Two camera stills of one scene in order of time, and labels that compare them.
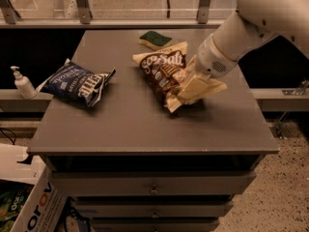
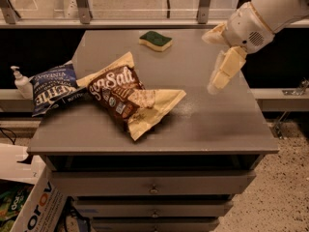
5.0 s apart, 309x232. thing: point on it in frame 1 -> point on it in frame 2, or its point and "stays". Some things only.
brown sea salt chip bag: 162,68 -> 117,87
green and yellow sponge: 154,40 stays
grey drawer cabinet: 140,141 stays
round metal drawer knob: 154,190 stays
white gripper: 210,60 -> 247,27
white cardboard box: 44,208 stays
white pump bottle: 24,85 stays
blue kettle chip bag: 75,82 -> 57,87
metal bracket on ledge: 299,90 stays
